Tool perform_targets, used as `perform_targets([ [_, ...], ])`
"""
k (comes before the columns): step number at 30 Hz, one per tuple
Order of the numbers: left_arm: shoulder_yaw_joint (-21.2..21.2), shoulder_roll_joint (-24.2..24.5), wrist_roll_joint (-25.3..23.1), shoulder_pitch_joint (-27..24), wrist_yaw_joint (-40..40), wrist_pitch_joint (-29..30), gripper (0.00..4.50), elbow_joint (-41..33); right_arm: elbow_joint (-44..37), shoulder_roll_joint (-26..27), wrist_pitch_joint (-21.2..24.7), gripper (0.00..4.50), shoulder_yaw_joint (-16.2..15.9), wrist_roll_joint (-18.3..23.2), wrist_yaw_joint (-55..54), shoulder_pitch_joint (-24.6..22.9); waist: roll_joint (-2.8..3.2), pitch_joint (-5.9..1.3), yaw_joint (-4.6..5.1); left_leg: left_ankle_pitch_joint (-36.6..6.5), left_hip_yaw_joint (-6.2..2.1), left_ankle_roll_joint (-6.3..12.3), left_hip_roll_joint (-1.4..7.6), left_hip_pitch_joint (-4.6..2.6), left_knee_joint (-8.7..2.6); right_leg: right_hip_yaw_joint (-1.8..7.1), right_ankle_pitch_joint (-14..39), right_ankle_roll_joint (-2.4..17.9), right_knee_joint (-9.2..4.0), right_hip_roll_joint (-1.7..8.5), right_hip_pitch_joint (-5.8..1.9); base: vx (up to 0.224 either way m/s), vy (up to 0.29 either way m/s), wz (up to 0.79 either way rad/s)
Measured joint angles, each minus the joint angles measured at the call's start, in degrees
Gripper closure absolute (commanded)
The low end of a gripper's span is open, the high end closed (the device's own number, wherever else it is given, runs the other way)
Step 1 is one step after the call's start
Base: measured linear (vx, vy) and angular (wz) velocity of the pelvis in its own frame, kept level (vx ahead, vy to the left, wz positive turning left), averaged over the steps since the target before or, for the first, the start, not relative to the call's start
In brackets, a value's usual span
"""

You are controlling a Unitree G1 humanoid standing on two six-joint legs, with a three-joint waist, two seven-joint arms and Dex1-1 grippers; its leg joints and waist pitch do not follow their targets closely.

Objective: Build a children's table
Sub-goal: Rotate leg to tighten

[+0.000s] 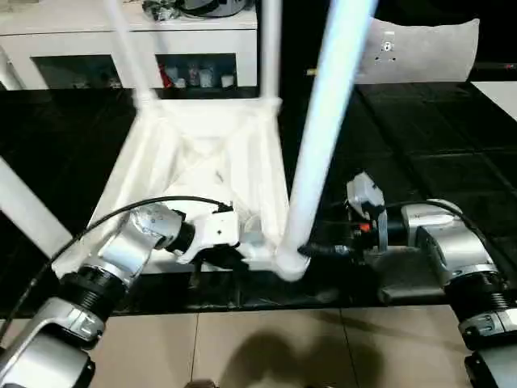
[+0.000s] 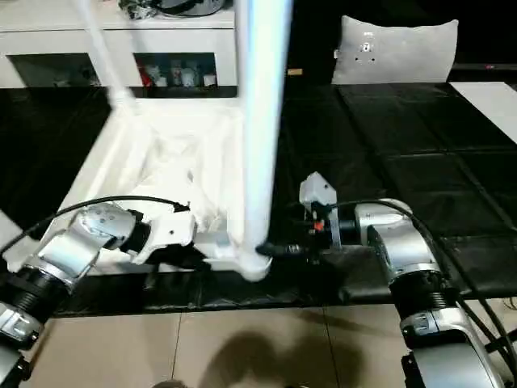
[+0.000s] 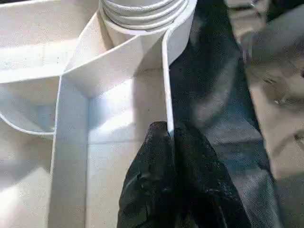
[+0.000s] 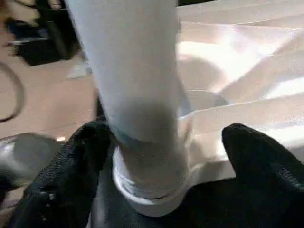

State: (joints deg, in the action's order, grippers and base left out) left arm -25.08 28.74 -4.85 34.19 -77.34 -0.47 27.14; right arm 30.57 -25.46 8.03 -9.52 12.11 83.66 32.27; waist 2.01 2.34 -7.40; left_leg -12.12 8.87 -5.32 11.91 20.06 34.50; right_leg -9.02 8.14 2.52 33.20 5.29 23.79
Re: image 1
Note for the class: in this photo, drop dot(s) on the white plastic table top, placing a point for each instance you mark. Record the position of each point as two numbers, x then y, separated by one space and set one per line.
161 141

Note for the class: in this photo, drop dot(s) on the white sideboard with glass doors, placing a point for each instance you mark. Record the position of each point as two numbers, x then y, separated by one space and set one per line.
81 40

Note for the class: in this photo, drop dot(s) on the dark clutter pile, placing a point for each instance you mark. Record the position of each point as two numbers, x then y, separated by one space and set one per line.
161 10

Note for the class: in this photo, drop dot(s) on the black work mat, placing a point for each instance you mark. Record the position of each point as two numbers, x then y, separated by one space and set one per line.
424 141

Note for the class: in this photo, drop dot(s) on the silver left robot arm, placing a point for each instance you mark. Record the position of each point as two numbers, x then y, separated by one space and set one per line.
129 246

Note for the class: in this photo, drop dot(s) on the white flat board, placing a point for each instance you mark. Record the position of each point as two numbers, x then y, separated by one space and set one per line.
497 95

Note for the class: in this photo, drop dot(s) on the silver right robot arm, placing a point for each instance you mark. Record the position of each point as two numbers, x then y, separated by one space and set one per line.
452 250

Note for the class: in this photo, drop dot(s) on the grey cushion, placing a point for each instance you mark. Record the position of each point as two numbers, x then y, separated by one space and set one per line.
428 52

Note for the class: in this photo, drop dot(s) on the white door frame post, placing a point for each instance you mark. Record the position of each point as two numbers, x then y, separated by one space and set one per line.
10 72

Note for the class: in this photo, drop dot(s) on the grey rounded bag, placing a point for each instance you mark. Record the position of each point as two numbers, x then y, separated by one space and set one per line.
218 6

